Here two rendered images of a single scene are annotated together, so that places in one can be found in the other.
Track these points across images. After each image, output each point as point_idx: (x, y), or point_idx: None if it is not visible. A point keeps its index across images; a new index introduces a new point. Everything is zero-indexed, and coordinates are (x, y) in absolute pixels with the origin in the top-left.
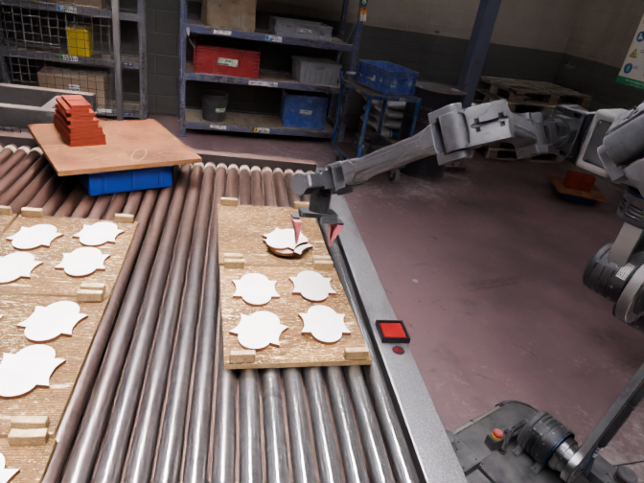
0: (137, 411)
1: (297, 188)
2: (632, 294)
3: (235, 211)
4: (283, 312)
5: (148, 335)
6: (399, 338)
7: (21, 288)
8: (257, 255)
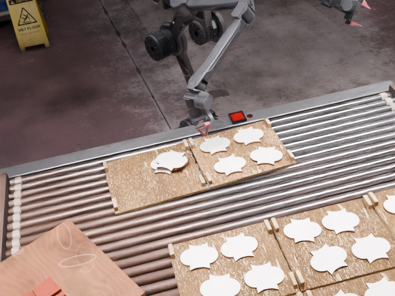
0: None
1: (208, 106)
2: (225, 27)
3: (126, 200)
4: (245, 152)
5: (285, 198)
6: (244, 114)
7: (281, 261)
8: (188, 174)
